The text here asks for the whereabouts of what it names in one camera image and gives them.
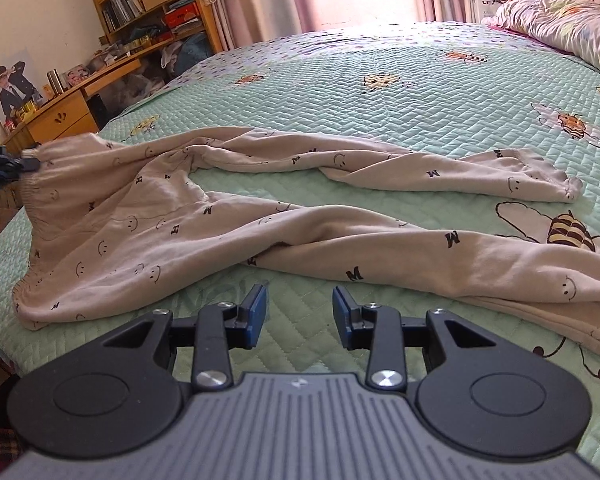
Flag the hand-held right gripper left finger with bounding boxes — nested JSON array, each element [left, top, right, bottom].
[[102, 284, 270, 392]]

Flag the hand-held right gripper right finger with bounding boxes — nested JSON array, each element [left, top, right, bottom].
[[331, 286, 498, 391]]

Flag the beige smiley print pants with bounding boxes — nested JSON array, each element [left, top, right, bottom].
[[12, 127, 600, 366]]

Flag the brown padded jacket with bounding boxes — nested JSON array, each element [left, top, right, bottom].
[[0, 195, 31, 261]]

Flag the wooden desk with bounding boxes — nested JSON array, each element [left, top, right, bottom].
[[2, 35, 216, 151]]

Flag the wooden bookshelf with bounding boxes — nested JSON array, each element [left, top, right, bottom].
[[87, 0, 226, 56]]

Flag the green quilted bee bedspread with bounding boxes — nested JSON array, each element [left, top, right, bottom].
[[0, 20, 600, 463]]

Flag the white storage box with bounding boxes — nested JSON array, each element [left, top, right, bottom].
[[472, 0, 511, 23]]

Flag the floral pillow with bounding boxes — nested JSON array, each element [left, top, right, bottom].
[[482, 0, 600, 86]]

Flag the wall poster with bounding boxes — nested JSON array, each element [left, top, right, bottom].
[[0, 50, 43, 131]]

